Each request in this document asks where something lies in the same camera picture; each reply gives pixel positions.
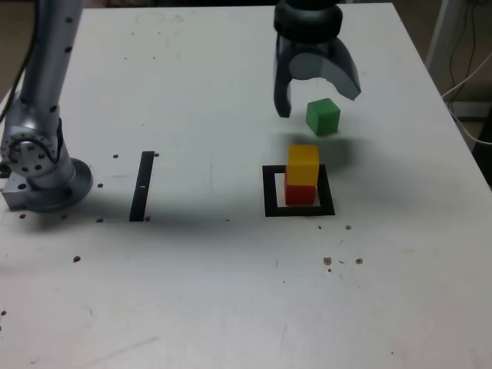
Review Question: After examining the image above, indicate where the red cube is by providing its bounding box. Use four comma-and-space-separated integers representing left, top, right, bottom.
284, 165, 317, 206

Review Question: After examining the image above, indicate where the white furniture leg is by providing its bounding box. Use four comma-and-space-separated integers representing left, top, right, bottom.
424, 0, 457, 68

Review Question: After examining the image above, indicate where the white cable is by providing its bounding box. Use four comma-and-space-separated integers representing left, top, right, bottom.
441, 49, 492, 146

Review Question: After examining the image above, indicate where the yellow cube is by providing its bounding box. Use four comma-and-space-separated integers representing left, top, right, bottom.
287, 145, 321, 187

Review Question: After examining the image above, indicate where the black tape strip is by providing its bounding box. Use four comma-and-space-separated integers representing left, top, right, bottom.
128, 151, 155, 223

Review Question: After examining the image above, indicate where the thin black cable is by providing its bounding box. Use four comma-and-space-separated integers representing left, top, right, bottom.
447, 0, 481, 89

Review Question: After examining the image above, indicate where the black tape square outline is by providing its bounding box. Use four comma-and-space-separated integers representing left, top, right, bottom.
261, 164, 336, 218

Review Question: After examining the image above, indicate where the green cube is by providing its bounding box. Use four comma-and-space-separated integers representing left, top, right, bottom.
305, 98, 341, 137

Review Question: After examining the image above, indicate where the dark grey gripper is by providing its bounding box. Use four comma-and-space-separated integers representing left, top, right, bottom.
272, 33, 363, 119

